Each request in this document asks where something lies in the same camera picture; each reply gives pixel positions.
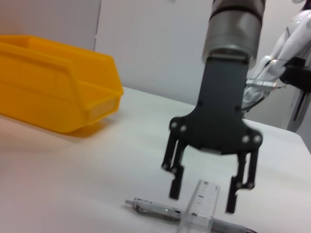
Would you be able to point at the clear plastic ruler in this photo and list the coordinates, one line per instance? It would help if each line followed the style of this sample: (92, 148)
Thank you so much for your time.
(204, 204)

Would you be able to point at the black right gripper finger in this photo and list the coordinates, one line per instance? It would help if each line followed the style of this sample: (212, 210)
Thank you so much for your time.
(245, 174)
(176, 177)

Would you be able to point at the grey ballpoint pen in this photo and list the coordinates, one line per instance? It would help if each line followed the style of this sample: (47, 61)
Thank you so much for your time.
(155, 208)

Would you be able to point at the yellow plastic bin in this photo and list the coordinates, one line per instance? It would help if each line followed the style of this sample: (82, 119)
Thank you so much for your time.
(48, 85)

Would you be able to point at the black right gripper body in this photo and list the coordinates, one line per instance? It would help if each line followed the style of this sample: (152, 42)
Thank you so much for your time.
(221, 116)

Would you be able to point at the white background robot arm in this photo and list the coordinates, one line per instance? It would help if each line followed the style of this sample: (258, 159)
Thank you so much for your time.
(294, 36)

